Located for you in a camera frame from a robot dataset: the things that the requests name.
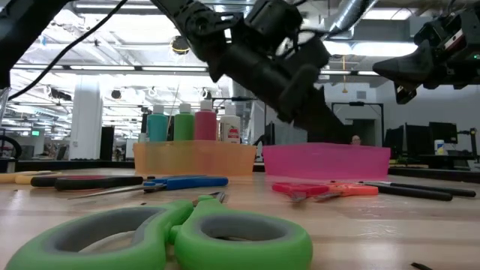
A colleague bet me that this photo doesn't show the green handled scissors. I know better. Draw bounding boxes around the green handled scissors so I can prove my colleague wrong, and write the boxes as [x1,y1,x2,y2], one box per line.
[5,190,314,270]

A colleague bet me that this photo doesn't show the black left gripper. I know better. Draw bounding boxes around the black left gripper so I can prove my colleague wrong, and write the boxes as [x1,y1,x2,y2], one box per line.
[209,43,352,144]

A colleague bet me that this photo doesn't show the pink translucent plastic bin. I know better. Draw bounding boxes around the pink translucent plastic bin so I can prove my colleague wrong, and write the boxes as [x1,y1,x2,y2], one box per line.
[261,142,392,181]

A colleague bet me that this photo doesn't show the white building pillar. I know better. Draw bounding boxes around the white building pillar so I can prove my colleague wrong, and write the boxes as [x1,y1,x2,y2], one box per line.
[69,74,103,161]

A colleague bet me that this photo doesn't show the white paint bottle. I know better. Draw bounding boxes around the white paint bottle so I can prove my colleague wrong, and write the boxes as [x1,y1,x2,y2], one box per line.
[219,103,242,144]

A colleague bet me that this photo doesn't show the small orange scissors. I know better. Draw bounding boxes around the small orange scissors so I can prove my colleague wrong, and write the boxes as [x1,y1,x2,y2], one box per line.
[318,181,380,200]

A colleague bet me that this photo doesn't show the thin black paintbrush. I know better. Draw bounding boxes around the thin black paintbrush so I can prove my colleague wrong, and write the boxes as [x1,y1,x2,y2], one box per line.
[358,180,477,198]
[377,184,454,202]

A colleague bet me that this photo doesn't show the teal paint bottle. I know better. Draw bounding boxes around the teal paint bottle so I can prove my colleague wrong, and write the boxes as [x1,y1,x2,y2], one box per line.
[145,103,169,143]

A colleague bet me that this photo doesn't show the ceiling light strip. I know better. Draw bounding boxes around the ceiling light strip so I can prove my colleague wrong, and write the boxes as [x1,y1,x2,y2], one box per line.
[318,68,380,77]
[10,64,209,72]

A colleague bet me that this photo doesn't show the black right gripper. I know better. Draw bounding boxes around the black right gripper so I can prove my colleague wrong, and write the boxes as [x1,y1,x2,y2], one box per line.
[373,39,466,105]

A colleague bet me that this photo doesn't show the ceiling reel with yellow cable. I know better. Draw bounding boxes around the ceiling reel with yellow cable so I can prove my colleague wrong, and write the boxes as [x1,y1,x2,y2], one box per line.
[170,35,192,56]

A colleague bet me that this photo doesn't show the yellow handled scissors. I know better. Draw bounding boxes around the yellow handled scissors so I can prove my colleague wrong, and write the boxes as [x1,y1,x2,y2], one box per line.
[0,170,64,185]

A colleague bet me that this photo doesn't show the pink paint bottle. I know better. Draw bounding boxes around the pink paint bottle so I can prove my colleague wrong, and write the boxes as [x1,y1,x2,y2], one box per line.
[193,99,218,142]

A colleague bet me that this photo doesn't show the black wheel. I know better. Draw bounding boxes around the black wheel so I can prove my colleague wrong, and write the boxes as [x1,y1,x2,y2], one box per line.
[0,134,22,158]

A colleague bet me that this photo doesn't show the black cabinet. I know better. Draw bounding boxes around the black cabinet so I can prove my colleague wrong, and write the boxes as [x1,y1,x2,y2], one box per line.
[99,126,116,161]

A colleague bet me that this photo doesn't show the orange translucent plastic bin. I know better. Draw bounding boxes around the orange translucent plastic bin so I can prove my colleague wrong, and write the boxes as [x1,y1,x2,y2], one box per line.
[133,139,258,177]

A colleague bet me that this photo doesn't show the blue handled scissors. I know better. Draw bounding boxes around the blue handled scissors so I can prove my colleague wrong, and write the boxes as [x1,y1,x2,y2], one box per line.
[67,174,230,201]

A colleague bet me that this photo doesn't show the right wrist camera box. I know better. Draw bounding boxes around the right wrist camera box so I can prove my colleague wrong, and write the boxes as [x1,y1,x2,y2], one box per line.
[415,10,472,52]

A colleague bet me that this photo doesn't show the small red scissors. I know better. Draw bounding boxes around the small red scissors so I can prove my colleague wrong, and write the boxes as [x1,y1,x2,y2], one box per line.
[271,181,331,203]

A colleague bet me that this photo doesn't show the black computer monitor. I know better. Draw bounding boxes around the black computer monitor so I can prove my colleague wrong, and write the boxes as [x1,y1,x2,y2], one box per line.
[429,121,458,143]
[405,123,432,155]
[384,125,406,158]

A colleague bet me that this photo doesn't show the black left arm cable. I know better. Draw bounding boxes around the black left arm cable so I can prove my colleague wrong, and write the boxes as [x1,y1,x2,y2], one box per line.
[7,0,129,101]

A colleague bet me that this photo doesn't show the green paint bottle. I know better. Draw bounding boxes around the green paint bottle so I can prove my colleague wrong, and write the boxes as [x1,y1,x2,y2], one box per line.
[172,103,196,142]

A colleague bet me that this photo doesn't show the dark red black scissors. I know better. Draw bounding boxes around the dark red black scissors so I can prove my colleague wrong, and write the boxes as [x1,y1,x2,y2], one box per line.
[31,174,146,191]

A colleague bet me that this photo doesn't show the black rectangular stand frame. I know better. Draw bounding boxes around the black rectangular stand frame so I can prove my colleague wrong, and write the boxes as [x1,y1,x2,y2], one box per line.
[331,100,384,143]

